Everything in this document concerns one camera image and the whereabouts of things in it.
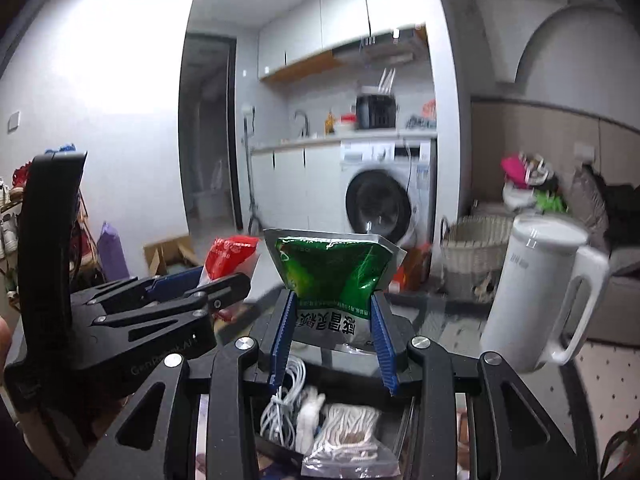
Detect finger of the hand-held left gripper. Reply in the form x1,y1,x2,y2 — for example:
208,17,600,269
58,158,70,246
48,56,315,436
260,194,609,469
90,272,252,332
70,265,206,311

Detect clear bag of white rope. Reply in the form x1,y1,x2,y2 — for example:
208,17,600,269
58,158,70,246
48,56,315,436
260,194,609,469
301,402,401,478

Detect white base cabinets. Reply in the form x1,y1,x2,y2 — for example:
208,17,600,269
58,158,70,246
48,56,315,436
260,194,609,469
250,145,343,233

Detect grey pillow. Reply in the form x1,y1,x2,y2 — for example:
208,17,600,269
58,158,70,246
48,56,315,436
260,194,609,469
570,165,608,246

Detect white washing machine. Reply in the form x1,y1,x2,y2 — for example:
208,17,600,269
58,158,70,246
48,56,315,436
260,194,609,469
340,140,433,261

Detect white electric kettle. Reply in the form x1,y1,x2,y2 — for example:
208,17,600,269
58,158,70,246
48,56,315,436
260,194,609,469
480,212,611,373

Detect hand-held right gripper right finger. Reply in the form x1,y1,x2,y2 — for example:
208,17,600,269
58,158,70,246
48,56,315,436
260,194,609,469
371,292,576,480

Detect black cardboard box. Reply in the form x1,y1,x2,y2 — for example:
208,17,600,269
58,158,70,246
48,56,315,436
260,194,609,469
244,355,421,480

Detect white cable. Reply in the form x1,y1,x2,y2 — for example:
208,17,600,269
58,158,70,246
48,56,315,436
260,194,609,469
260,356,307,448

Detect person's left hand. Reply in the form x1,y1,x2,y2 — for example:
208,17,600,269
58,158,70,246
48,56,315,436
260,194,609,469
0,317,12,376

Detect wicker laundry basket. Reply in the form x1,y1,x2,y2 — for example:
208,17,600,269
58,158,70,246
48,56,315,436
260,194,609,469
440,215,516,301

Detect open brown cardboard box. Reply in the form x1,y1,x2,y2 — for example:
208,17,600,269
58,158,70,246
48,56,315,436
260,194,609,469
144,235,201,277

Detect red and white sachet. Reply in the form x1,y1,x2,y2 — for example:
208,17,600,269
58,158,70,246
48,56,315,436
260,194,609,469
197,236,261,323

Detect white wall cabinets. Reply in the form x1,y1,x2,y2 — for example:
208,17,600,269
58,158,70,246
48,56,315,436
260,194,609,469
257,0,426,83

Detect red box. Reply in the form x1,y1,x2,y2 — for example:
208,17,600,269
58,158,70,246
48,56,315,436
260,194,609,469
392,244,432,292

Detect mop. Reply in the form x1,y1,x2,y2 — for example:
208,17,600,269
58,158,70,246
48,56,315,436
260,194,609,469
242,110,262,233

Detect purple mat bag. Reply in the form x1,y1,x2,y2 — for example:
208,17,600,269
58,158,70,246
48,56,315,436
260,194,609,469
97,221,131,283

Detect range hood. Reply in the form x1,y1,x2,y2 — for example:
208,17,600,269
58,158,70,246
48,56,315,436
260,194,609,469
332,27,427,63

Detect dotted grey rug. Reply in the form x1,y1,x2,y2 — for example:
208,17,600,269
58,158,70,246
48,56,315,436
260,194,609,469
570,340,640,433

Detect dark bag with strap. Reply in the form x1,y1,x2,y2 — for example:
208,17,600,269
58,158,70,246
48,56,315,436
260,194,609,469
600,422,640,480

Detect green medicine packet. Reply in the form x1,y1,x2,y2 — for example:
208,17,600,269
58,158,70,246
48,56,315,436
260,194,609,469
262,228,408,356

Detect black jacket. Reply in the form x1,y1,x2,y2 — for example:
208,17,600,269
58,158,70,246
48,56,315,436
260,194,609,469
600,185,640,253

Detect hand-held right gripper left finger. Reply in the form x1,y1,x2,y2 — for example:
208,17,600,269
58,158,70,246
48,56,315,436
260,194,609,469
95,290,297,480

